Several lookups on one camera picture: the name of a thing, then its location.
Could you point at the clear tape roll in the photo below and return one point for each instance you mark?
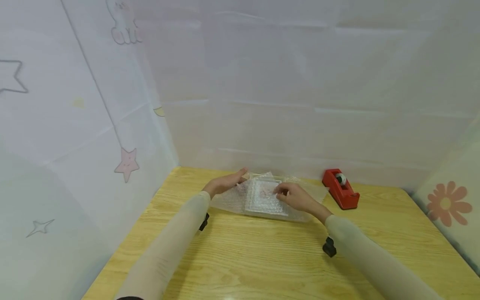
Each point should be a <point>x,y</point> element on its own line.
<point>341,179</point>

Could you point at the person's right forearm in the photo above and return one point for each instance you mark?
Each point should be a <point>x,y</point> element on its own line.
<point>375,262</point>

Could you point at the red tape dispenser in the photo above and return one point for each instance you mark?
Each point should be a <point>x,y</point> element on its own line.
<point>340,189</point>

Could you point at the bubble square item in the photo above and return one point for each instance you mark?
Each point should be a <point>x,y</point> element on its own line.
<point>264,198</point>

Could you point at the person's right hand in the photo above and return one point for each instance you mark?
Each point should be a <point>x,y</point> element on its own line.
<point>298,198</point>

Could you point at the person's left hand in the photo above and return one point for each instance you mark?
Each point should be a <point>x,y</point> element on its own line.
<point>222,184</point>

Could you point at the black wrist band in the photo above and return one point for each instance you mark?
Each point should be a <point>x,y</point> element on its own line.
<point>329,246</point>
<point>204,221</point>

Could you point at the person's right fingers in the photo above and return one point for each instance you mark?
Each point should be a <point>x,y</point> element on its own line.
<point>281,192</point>

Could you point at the person's left fingers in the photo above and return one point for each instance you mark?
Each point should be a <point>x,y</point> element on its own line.
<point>240,175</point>

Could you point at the person's left forearm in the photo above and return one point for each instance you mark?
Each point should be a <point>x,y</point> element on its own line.
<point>165,250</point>

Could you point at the clear bubble wrap sheet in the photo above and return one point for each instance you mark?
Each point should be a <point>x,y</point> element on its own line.
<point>262,198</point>

